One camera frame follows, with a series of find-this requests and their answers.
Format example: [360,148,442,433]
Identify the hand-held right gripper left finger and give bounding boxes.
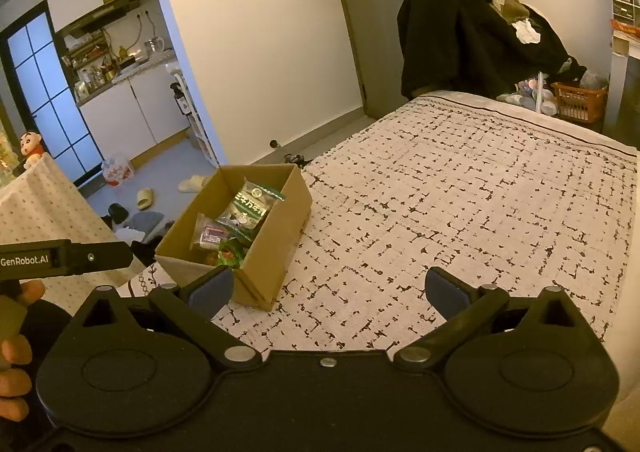
[75,265,263,373]

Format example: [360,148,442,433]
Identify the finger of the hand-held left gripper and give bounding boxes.
[65,241,134,276]

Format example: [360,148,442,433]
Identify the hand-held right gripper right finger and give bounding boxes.
[392,266,593,373]

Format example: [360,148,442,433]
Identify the green pointed snack packet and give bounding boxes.
[217,238,248,267]

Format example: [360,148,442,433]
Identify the clear pink snack packet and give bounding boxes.
[192,213,231,250]

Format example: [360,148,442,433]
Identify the brown cardboard box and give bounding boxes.
[154,163,313,311]

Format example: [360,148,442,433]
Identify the green label snack packet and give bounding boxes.
[216,178,286,243]

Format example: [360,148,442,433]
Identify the person's left hand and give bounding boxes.
[0,279,47,423]

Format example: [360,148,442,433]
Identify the floral tablecloth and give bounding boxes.
[0,152,133,290]

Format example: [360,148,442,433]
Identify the red and white plastic bag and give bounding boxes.
[101,153,135,187]

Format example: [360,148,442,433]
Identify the cartoon boy doll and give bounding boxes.
[19,131,43,169]

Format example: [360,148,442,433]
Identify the white kitchen cabinet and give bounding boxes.
[75,60,193,158]

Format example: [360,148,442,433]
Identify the white shelf rack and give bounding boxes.
[170,65,221,168]

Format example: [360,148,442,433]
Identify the glass panel door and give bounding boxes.
[0,11,103,188]

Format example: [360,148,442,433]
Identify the dark pump bottle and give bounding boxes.
[171,82,190,115]

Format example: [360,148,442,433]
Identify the orange plastic basket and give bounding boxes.
[551,81,610,124]

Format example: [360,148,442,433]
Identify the range hood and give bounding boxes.
[57,0,143,36]

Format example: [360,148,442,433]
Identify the black coat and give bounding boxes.
[397,0,586,100]

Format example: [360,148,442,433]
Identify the white desk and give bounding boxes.
[602,20,640,138]

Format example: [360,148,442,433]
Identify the grey-green door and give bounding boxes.
[335,0,441,119]

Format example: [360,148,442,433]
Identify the white garment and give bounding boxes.
[515,18,542,44]

